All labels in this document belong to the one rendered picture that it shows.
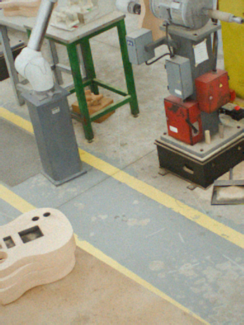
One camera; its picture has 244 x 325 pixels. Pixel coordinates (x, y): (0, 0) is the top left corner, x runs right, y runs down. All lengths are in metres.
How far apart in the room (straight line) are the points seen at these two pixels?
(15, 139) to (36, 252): 3.19
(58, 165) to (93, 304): 2.49
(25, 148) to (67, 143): 0.76
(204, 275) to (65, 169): 1.55
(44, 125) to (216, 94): 1.26
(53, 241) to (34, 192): 2.35
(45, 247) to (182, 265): 1.59
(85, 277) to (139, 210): 1.91
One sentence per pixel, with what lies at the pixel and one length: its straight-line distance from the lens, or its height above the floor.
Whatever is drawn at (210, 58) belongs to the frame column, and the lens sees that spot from 5.12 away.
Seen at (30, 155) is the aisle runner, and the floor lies 0.00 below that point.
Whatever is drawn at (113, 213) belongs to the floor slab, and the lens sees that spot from 5.21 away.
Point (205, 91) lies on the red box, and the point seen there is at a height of 0.73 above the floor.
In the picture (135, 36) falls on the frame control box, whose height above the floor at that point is 1.12.
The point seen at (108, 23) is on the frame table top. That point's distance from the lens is 5.84.
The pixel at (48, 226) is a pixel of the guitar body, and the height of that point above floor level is 1.08.
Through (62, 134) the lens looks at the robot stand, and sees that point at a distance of 5.46.
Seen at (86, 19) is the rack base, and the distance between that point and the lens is 5.86.
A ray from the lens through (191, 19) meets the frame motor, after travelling 4.88.
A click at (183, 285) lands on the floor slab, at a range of 4.55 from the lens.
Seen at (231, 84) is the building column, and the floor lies 0.13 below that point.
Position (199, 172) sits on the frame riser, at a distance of 5.26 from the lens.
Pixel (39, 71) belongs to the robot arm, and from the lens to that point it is 5.27.
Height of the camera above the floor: 3.05
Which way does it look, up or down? 32 degrees down
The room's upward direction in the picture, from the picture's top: 10 degrees counter-clockwise
